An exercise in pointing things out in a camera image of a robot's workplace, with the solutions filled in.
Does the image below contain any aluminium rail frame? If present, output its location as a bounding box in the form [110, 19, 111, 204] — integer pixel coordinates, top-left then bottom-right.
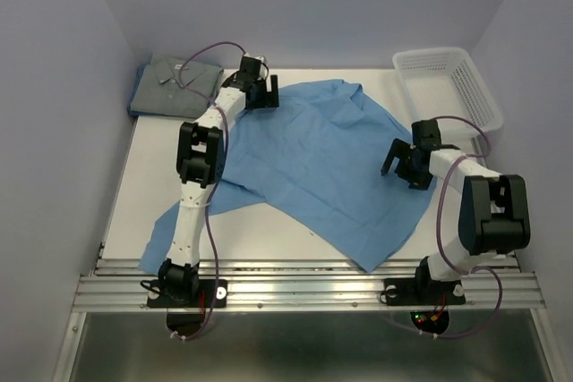
[52, 135, 556, 382]

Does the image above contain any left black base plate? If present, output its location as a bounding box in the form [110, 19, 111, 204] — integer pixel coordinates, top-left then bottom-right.
[141, 278, 228, 309]

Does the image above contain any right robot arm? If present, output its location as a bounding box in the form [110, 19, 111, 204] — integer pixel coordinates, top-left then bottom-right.
[380, 118, 531, 306]

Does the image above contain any white plastic basket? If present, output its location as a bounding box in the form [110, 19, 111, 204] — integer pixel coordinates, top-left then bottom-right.
[392, 47, 503, 132]

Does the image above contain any folded grey shirt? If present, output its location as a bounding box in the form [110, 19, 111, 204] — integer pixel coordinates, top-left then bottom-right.
[140, 54, 223, 120]

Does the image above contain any light blue long sleeve shirt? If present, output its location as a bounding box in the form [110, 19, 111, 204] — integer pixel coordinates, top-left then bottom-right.
[139, 78, 438, 274]

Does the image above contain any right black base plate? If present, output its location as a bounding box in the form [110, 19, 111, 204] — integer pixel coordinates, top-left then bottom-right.
[380, 277, 466, 307]

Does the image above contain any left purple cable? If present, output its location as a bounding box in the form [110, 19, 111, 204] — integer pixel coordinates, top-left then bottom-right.
[166, 41, 250, 342]

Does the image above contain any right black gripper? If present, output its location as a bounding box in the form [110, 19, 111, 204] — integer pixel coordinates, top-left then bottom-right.
[381, 136, 432, 189]

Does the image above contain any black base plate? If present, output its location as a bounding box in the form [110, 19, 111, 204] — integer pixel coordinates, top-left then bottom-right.
[380, 277, 466, 307]
[141, 278, 228, 309]

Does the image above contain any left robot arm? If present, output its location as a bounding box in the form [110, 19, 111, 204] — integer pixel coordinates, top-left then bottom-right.
[148, 54, 279, 309]

